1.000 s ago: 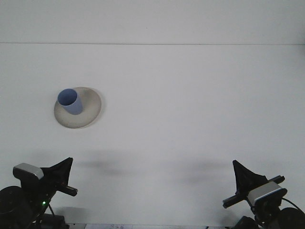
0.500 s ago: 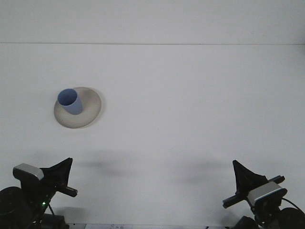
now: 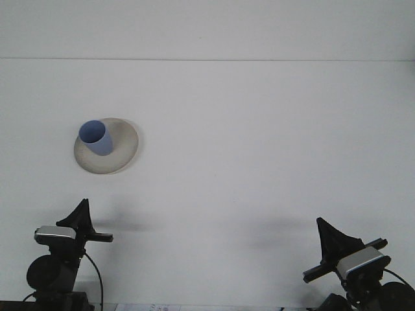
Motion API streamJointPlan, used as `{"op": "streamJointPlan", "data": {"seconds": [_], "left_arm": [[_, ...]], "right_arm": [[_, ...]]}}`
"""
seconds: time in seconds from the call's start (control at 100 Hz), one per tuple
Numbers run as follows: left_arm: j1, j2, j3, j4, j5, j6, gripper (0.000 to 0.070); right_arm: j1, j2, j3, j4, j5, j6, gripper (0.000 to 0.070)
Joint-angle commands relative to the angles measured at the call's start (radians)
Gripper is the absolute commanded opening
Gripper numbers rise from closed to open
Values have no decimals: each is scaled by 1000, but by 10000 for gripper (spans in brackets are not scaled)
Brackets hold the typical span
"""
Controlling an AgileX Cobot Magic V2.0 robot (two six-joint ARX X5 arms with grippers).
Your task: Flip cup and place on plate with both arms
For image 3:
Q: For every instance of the pale round plate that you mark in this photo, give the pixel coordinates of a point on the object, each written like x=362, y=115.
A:
x=120, y=155

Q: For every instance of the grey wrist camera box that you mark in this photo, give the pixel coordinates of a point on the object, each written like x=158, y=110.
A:
x=360, y=262
x=55, y=234

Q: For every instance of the pale blue cup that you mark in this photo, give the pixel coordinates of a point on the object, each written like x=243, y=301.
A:
x=100, y=145

